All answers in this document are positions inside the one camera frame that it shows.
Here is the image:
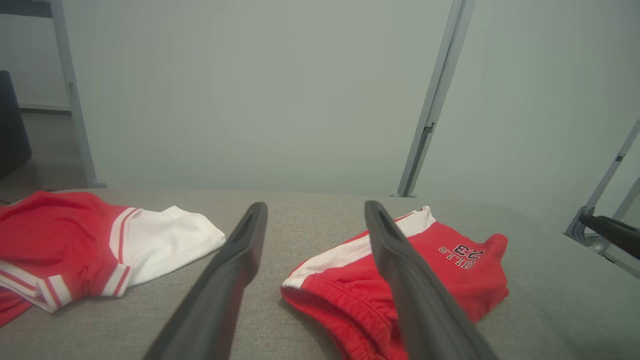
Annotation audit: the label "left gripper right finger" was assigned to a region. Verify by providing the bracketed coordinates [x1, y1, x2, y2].
[364, 200, 501, 360]

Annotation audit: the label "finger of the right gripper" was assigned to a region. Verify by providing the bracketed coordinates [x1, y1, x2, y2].
[579, 214, 640, 261]

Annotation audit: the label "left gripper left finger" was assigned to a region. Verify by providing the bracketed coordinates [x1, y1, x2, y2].
[143, 201, 269, 360]

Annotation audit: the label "red shorts white stripe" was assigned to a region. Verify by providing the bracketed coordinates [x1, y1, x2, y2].
[281, 205, 510, 360]

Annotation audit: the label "red Bulls jersey white sleeves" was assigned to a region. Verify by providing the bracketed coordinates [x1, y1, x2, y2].
[0, 191, 227, 328]

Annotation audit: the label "grey wheeled partition foot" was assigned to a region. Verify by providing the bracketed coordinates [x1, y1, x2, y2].
[564, 117, 640, 280]

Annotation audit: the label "black box-shaped object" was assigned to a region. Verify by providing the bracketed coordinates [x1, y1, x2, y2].
[0, 70, 32, 179]

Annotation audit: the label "grey partition post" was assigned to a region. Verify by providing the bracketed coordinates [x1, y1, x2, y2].
[391, 0, 477, 199]
[49, 0, 107, 189]

